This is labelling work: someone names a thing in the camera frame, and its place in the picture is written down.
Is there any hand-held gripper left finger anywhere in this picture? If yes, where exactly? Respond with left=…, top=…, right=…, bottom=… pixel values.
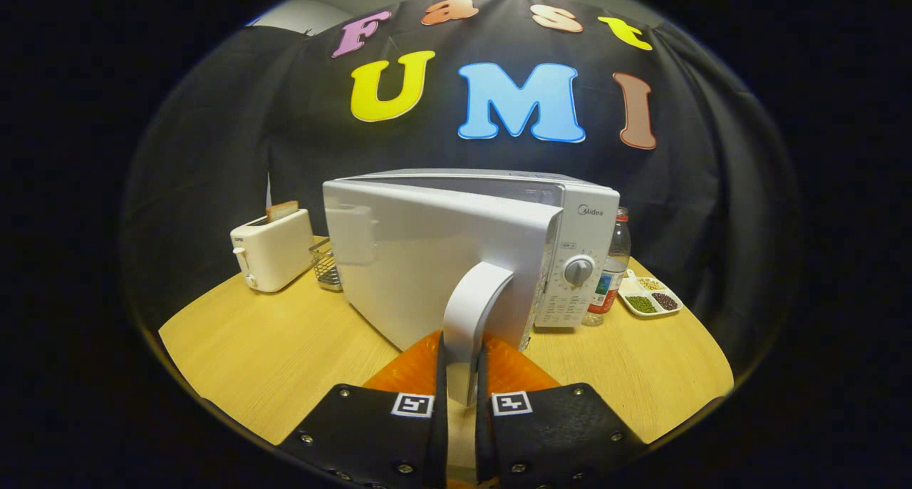
left=276, top=330, right=450, bottom=489

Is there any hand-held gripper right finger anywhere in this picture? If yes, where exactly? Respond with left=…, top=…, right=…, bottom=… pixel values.
left=476, top=334, right=649, bottom=489

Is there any white microwave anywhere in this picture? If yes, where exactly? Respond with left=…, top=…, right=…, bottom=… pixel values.
left=322, top=168, right=621, bottom=408

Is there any clear plastic water bottle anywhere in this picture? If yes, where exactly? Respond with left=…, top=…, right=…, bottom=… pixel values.
left=582, top=207, right=632, bottom=326

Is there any white divided bean dish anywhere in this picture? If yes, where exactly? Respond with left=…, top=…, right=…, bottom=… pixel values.
left=617, top=269, right=684, bottom=318

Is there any white toaster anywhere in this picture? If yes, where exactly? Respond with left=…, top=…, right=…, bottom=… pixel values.
left=230, top=208, right=316, bottom=293

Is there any black backdrop cloth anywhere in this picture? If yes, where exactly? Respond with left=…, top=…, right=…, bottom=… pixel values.
left=121, top=0, right=802, bottom=376

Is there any small wire basket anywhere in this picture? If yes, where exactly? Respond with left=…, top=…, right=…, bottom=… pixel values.
left=310, top=237, right=344, bottom=292

